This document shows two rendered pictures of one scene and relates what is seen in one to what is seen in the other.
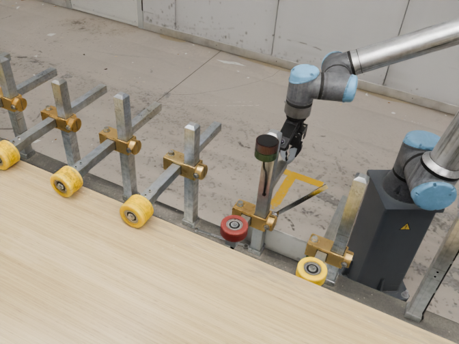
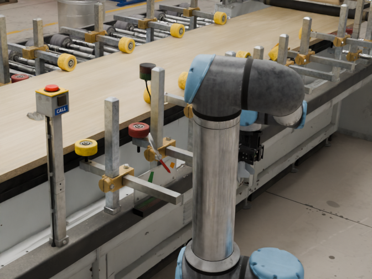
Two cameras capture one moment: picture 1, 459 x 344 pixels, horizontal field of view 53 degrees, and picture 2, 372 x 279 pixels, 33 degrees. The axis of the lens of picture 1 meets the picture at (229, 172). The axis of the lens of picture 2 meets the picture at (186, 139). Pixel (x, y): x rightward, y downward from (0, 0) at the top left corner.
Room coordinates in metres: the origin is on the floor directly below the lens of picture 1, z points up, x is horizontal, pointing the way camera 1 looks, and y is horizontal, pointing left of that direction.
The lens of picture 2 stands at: (1.53, -2.20, 1.82)
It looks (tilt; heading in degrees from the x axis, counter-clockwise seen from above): 23 degrees down; 101
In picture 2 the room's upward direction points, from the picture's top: 2 degrees clockwise
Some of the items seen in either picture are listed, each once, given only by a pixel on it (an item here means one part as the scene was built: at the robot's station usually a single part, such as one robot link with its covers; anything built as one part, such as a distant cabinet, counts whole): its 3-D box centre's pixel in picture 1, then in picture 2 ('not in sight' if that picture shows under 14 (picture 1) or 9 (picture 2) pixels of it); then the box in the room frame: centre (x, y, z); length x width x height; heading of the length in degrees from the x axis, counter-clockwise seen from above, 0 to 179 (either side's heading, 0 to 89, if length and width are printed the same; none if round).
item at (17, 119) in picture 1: (16, 117); (279, 81); (1.41, 0.81, 0.88); 0.04 x 0.04 x 0.48; 67
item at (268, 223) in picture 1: (253, 216); (159, 149); (1.02, -0.09, 0.85); 0.14 x 0.06 x 0.05; 67
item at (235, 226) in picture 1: (233, 236); (138, 138); (0.92, -0.03, 0.85); 0.08 x 0.08 x 0.11
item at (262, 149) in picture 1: (266, 144); (147, 68); (0.97, -0.09, 1.16); 0.06 x 0.06 x 0.02
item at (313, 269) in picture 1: (309, 280); (86, 156); (0.79, -0.24, 0.85); 0.08 x 0.08 x 0.11
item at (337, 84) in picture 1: (337, 85); (248, 107); (1.37, -0.33, 1.14); 0.12 x 0.12 x 0.09; 88
